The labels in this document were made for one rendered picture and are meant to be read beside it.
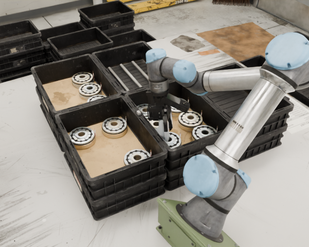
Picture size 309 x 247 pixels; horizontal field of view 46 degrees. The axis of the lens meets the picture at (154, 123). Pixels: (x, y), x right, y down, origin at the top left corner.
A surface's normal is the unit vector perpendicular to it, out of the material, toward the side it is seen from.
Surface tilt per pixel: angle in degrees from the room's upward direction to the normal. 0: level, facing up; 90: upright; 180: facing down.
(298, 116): 0
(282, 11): 90
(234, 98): 0
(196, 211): 28
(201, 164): 54
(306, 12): 90
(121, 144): 0
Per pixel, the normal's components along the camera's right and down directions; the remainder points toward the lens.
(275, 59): -0.50, -0.36
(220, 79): -0.60, 0.09
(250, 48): 0.01, -0.76
